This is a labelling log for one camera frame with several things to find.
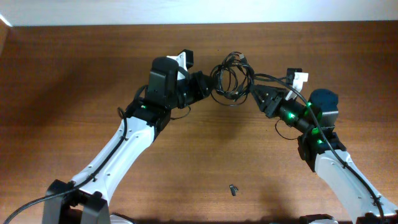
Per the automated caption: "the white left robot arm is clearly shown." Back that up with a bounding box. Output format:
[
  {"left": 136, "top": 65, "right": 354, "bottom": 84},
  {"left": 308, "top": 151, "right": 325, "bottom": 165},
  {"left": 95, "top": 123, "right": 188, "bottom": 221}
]
[{"left": 42, "top": 57, "right": 216, "bottom": 223}]

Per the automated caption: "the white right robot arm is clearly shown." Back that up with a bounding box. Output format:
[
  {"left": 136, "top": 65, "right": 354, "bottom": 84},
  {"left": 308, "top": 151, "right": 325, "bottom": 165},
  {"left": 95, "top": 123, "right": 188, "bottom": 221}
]
[{"left": 250, "top": 85, "right": 397, "bottom": 223}]

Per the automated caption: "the small black clip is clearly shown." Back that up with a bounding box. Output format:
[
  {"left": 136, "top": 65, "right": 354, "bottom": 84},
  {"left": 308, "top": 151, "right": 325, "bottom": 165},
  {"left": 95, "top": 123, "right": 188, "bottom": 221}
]
[{"left": 229, "top": 184, "right": 239, "bottom": 197}]

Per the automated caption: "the black cable bundle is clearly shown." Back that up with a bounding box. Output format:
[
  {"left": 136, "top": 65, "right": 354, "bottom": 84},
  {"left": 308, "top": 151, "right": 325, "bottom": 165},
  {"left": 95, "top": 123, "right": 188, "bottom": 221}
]
[{"left": 210, "top": 51, "right": 256, "bottom": 107}]

